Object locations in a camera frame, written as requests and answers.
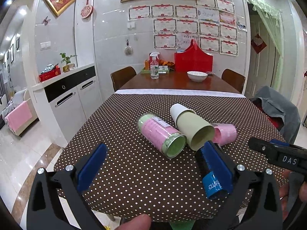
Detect dark blue drink can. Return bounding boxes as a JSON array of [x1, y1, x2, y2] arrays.
[[195, 141, 233, 199]]

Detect pink plastic cup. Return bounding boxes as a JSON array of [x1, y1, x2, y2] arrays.
[[212, 123, 237, 146]]

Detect green white paper cup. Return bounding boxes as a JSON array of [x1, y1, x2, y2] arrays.
[[170, 103, 215, 151]]

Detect person's right hand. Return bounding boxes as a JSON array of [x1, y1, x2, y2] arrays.
[[278, 168, 307, 222]]

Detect person's left hand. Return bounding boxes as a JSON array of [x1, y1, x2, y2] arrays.
[[116, 214, 151, 230]]

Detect grey jacket on chair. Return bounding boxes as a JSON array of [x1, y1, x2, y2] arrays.
[[250, 86, 301, 144]]

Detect right wooden chair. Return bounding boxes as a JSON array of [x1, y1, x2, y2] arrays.
[[221, 69, 246, 93]]

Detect wooden chair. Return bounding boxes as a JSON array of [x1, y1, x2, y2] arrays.
[[221, 69, 246, 93], [110, 67, 136, 92]]

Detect pink cloth on sofa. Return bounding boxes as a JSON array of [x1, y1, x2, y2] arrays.
[[5, 101, 32, 135]]

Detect brown polka dot tablecloth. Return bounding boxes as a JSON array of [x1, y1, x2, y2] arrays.
[[54, 94, 283, 222]]

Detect white black sideboard cabinet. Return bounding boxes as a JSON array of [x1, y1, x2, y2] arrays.
[[31, 63, 102, 148]]

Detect red diamond door decoration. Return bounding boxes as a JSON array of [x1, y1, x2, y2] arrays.
[[251, 34, 267, 54]]

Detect white ceramic bowl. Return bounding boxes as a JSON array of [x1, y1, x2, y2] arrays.
[[187, 71, 208, 82]]

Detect red gift bag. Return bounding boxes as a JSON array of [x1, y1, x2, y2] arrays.
[[174, 39, 213, 73]]

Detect green door curtain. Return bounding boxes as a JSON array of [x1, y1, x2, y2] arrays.
[[246, 0, 285, 91]]

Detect red basket on cabinet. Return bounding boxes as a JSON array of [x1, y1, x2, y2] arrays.
[[39, 64, 61, 82]]

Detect small potted plant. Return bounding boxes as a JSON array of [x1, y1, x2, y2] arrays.
[[60, 53, 76, 72]]

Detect left wooden chair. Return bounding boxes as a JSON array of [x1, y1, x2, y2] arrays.
[[110, 67, 136, 92]]

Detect clear spray bottle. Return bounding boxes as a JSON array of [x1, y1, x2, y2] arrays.
[[150, 52, 160, 80]]

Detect green tray on table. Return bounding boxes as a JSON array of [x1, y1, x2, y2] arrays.
[[140, 67, 170, 74]]

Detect hanging wall ornament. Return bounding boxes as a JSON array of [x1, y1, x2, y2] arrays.
[[124, 39, 133, 56]]

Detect red round wall ornament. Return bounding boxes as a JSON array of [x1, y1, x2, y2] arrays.
[[80, 0, 94, 19]]

